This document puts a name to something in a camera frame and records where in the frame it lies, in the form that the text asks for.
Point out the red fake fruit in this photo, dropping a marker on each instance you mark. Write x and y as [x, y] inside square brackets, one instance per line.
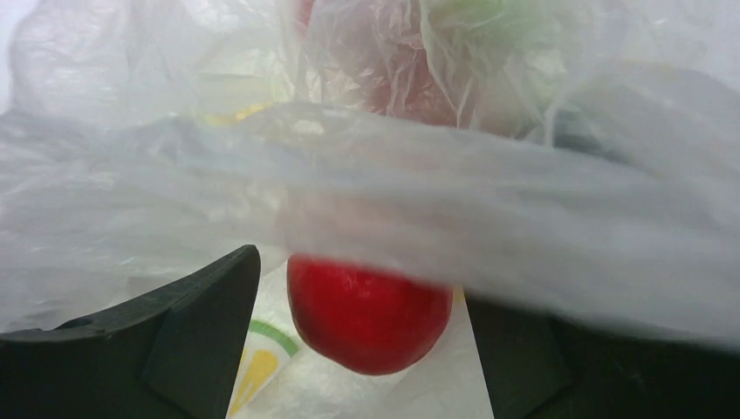
[368, 321]

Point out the clear plastic bag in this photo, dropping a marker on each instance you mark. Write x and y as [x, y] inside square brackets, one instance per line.
[592, 177]

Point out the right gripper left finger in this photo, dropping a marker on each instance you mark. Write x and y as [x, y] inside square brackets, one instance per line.
[170, 353]

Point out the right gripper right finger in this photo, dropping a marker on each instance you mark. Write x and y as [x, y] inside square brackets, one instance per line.
[537, 366]

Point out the green fake apple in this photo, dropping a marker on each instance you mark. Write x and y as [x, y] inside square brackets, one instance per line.
[500, 25]

